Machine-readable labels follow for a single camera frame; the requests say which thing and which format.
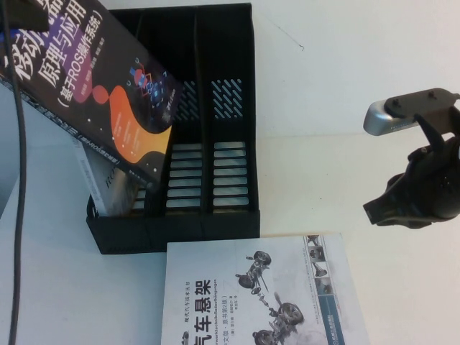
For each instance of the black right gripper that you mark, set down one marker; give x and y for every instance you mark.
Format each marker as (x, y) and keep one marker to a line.
(417, 194)

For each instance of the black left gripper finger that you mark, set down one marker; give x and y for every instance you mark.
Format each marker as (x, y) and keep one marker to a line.
(25, 12)

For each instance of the dark colourful robot book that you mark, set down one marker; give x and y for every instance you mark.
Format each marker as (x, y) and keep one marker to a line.
(90, 64)

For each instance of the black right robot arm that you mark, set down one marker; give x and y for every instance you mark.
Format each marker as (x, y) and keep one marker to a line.
(451, 197)

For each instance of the black three-slot book stand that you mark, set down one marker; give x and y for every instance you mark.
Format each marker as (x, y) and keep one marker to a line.
(230, 230)

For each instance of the white car suspension book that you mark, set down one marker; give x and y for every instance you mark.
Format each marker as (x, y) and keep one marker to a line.
(223, 266)

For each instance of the white orange ROS book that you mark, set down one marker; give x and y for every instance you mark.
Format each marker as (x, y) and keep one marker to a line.
(115, 194)

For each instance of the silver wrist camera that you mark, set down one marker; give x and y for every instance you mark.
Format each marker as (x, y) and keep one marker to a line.
(375, 118)

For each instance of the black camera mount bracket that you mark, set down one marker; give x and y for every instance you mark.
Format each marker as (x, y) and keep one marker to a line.
(424, 100)

